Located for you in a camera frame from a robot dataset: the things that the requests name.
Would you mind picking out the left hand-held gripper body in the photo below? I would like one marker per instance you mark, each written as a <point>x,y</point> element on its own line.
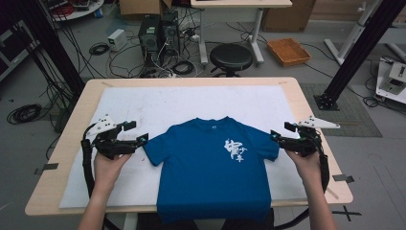
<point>107,145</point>

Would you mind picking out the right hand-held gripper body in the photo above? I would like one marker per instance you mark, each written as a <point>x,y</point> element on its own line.
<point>304,142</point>

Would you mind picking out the blue printed T-shirt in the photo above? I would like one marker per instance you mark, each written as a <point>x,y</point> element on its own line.
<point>204,172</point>

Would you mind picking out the person's right hand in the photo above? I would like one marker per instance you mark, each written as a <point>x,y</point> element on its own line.
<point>306,166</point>

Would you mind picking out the person's left hand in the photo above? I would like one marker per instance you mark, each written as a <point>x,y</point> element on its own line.
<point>107,172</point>

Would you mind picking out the light wooden table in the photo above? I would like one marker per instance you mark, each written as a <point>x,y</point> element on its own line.
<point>73,127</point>

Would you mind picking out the grey tape piece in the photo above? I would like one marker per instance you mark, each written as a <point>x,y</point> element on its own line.
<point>48,167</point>
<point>343,178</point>

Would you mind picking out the grey floor mat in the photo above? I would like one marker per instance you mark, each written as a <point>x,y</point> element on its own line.
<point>348,111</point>

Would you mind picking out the beige tape strip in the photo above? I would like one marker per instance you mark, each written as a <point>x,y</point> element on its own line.
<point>332,192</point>

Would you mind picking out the white foam mat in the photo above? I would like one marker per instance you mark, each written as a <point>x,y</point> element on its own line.
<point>191,102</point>

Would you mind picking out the orange woven basket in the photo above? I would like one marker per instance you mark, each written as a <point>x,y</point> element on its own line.
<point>288,51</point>

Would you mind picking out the black tape cross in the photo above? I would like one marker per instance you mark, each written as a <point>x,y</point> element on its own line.
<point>346,213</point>

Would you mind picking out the white power supply box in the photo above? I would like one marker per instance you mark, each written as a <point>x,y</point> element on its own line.
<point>117,39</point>

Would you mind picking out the black computer tower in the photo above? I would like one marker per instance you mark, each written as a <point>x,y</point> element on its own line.
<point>170,32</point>
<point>149,38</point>

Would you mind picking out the person's dark pants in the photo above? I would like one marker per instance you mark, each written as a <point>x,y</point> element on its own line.
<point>245,223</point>

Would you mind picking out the black round stool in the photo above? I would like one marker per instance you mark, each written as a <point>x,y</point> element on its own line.
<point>231,57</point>

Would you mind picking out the white flat device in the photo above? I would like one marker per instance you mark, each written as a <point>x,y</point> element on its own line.
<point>394,81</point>

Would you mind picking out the white metal stand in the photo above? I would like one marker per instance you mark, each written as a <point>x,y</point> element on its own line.
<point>351,35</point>

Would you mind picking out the brown cardboard box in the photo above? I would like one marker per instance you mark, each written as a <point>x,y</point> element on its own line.
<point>287,16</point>
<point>140,6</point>

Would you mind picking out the round white table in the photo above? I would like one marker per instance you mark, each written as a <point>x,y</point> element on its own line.
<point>79,9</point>

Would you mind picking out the white desk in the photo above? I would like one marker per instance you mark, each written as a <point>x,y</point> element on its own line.
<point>242,3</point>

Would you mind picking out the dark equipment rack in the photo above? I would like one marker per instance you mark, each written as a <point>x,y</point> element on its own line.
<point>12,48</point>

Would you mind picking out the black metal frame post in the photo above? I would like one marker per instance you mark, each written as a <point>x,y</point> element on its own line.
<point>360,48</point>
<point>57,48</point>

